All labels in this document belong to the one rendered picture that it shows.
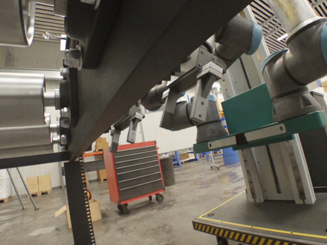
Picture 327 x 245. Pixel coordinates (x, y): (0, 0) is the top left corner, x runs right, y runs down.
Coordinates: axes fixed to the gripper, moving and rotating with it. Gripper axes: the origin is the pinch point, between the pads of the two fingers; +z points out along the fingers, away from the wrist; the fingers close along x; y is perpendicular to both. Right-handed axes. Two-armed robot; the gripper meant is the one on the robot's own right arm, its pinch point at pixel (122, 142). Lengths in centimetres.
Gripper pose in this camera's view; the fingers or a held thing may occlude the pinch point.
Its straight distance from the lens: 67.7
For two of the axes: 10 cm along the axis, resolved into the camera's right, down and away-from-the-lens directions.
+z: -0.2, 8.3, -5.6
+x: -6.8, 4.0, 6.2
